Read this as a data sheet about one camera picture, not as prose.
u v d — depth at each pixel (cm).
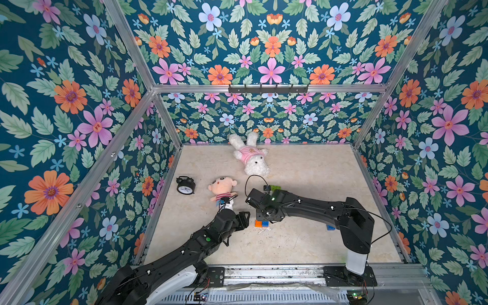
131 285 45
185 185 93
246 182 100
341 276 71
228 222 64
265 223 86
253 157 101
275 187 100
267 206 61
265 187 78
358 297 71
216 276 73
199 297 72
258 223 88
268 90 93
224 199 75
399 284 72
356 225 46
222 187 91
